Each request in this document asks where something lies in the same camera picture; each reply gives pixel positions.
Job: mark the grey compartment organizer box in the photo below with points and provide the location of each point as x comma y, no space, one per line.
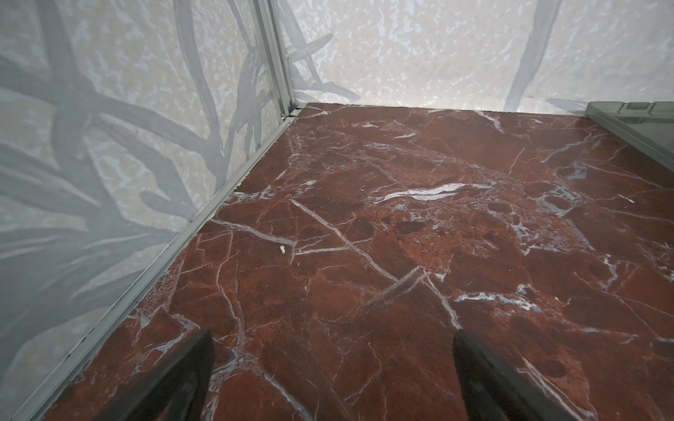
645,126

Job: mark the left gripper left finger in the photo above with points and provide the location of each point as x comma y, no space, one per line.
175,390

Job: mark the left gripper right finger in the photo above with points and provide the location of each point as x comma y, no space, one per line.
493,390

